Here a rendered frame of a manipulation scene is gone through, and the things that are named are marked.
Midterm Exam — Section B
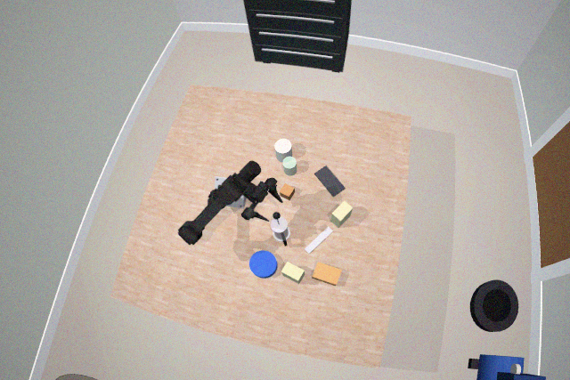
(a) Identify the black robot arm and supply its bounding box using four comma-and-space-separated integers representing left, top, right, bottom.
178, 160, 268, 245

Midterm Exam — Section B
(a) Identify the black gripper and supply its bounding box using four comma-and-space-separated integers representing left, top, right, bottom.
241, 178, 283, 222

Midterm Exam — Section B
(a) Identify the blue disc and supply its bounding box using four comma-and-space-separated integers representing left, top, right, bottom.
249, 250, 277, 278

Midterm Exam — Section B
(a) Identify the pale yellow block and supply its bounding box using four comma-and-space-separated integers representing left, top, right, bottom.
331, 201, 353, 228
281, 262, 305, 284

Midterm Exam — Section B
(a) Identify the white flat bar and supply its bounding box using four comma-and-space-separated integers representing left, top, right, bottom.
304, 226, 333, 254

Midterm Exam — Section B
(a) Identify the orange rectangular block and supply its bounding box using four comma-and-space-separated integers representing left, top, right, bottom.
312, 262, 341, 286

